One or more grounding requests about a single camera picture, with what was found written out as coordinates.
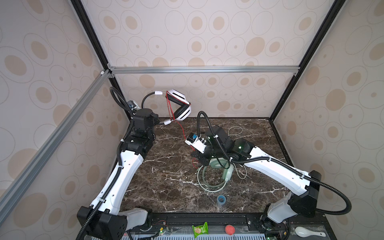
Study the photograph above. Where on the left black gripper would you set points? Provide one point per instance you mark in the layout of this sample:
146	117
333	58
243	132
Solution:
155	117

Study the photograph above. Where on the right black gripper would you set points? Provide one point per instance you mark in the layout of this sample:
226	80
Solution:
198	157

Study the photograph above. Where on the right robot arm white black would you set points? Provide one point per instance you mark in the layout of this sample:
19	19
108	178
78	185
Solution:
304	187

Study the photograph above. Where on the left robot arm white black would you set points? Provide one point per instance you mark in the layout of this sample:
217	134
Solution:
101	219

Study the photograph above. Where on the mint green headphones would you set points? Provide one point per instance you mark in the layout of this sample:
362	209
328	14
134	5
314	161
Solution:
214	177

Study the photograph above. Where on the blue tape roll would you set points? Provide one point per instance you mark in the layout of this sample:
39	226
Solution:
221	200

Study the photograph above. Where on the red ball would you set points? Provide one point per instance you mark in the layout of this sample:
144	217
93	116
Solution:
230	230

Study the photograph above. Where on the green snack packet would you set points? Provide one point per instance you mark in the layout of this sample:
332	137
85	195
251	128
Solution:
200	230

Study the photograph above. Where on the white ceramic spoon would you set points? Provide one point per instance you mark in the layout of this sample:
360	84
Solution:
304	233

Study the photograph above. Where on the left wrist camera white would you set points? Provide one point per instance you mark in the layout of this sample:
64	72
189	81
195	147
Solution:
133	106

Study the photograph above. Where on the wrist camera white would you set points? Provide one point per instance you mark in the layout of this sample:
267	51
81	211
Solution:
133	106
199	144

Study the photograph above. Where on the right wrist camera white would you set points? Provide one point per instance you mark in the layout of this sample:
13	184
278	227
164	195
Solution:
199	144

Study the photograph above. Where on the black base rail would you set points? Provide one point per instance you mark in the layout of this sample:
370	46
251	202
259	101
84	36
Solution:
178	226

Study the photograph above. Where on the horizontal aluminium frame bar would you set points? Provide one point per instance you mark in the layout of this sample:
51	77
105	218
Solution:
202	70

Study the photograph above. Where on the diagonal aluminium frame bar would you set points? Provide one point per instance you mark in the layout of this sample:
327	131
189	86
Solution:
21	184

